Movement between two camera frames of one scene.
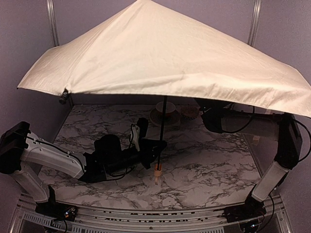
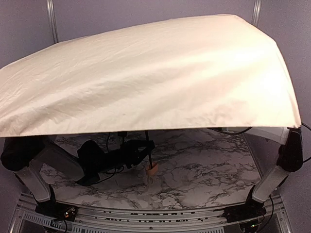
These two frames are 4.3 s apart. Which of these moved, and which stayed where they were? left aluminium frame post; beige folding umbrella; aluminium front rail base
Moved: beige folding umbrella
Stayed: left aluminium frame post; aluminium front rail base
